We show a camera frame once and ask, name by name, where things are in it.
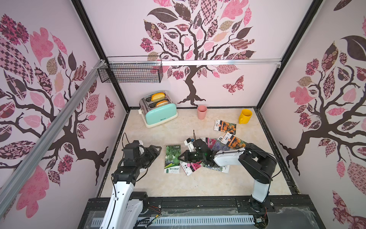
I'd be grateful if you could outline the green gourd seed packet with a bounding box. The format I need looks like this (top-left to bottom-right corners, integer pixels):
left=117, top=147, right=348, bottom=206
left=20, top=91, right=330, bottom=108
left=164, top=145, right=181, bottom=174

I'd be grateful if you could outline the hollyhock seed packet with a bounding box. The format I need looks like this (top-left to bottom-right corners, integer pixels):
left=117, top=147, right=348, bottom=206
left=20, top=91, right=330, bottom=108
left=201, top=137, right=217, bottom=150
left=180, top=161, right=201, bottom=176

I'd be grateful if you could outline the lavender seed packet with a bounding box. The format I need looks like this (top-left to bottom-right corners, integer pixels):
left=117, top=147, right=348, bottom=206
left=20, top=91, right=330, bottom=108
left=211, top=138, right=231, bottom=151
left=204, top=165, right=230, bottom=173

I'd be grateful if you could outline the marigold seed packet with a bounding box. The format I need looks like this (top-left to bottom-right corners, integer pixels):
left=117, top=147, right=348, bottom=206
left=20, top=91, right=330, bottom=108
left=221, top=133, right=247, bottom=149
left=213, top=120, right=236, bottom=135

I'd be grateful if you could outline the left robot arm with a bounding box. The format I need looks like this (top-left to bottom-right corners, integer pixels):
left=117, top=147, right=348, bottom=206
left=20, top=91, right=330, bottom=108
left=100, top=140, right=162, bottom=229

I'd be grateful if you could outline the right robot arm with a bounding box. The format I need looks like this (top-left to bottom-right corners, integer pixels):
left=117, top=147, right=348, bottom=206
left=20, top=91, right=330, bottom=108
left=178, top=138, right=277, bottom=204

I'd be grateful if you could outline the pink cup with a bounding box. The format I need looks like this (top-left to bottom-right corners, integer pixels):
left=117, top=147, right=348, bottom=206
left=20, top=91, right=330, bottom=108
left=197, top=105, right=207, bottom=120

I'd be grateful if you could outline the mint green toaster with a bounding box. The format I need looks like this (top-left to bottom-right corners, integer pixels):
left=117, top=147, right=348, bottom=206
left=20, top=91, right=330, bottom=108
left=138, top=91, right=178, bottom=128

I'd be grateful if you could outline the toast slice front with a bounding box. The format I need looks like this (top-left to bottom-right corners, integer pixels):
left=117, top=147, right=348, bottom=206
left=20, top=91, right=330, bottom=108
left=155, top=100, right=169, bottom=107

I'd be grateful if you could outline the toast slice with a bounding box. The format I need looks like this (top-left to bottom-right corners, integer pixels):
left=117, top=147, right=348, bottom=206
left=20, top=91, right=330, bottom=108
left=155, top=100, right=169, bottom=107
left=151, top=92, right=165, bottom=102

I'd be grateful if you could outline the toast slice rear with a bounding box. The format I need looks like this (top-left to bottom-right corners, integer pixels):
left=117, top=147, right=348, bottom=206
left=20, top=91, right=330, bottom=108
left=151, top=92, right=165, bottom=102

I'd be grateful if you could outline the yellow mug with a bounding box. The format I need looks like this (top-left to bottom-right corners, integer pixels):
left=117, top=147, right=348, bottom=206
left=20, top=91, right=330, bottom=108
left=238, top=109, right=253, bottom=124

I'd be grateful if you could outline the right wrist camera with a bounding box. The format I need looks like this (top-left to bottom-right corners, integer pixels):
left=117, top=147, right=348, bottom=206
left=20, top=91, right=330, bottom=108
left=184, top=138, right=196, bottom=152

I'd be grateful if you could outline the white slotted cable duct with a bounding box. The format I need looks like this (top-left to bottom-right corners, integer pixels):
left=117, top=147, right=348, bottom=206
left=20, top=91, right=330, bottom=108
left=84, top=210, right=256, bottom=229

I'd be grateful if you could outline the black wire basket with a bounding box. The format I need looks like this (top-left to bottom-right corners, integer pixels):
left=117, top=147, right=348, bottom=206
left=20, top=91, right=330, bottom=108
left=97, top=54, right=163, bottom=84

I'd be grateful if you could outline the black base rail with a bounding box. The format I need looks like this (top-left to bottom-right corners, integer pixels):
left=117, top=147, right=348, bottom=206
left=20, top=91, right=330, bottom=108
left=78, top=194, right=327, bottom=229

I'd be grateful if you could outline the aluminium rail back wall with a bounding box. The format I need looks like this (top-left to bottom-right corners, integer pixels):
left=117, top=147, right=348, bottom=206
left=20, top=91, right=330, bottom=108
left=110, top=59, right=282, bottom=66

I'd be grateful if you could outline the aluminium rail wall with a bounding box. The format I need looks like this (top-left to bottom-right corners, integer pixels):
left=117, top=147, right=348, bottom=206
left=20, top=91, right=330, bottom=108
left=110, top=59, right=282, bottom=66
left=1, top=59, right=106, bottom=217

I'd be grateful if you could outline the aluminium rail left wall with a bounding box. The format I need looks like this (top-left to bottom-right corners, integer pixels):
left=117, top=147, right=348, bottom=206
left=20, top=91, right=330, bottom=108
left=1, top=59, right=106, bottom=217

